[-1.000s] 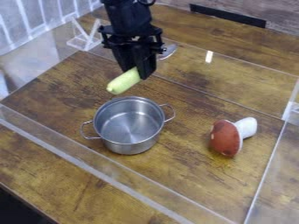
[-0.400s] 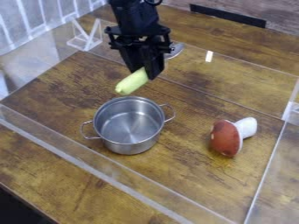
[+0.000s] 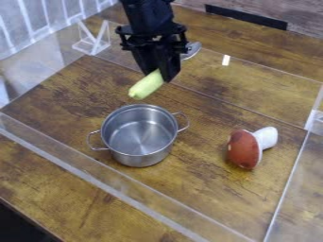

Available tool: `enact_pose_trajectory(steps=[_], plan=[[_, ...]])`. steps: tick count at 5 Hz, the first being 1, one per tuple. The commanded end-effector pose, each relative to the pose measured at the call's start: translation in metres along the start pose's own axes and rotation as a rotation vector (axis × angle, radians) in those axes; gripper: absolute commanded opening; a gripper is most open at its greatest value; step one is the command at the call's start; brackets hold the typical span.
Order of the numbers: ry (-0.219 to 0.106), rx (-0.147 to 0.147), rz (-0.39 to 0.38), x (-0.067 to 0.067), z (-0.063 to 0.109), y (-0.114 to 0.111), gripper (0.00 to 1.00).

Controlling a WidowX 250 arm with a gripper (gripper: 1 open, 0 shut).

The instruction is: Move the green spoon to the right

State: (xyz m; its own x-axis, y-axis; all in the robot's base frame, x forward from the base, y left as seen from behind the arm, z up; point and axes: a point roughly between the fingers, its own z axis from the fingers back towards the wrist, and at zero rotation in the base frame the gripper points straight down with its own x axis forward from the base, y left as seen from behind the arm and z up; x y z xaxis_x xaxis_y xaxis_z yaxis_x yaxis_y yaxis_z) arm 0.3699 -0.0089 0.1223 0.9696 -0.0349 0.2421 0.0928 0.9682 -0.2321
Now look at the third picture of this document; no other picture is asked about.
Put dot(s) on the clear acrylic triangle bracket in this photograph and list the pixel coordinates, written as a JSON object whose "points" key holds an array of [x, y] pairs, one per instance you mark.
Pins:
{"points": [[91, 45]]}

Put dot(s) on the stainless steel pot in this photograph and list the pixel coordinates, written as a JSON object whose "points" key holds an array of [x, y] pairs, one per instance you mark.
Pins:
{"points": [[138, 134]]}

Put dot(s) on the clear acrylic barrier wall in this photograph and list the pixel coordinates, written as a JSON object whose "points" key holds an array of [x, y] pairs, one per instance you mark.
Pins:
{"points": [[254, 78]]}

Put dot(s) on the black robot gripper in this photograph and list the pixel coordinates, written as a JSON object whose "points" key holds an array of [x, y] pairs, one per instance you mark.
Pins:
{"points": [[151, 27]]}

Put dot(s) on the brown cap toy mushroom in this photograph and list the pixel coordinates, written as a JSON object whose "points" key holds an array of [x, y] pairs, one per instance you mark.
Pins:
{"points": [[246, 146]]}

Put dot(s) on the black bar on table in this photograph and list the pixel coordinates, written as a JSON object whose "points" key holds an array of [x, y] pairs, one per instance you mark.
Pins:
{"points": [[248, 17]]}

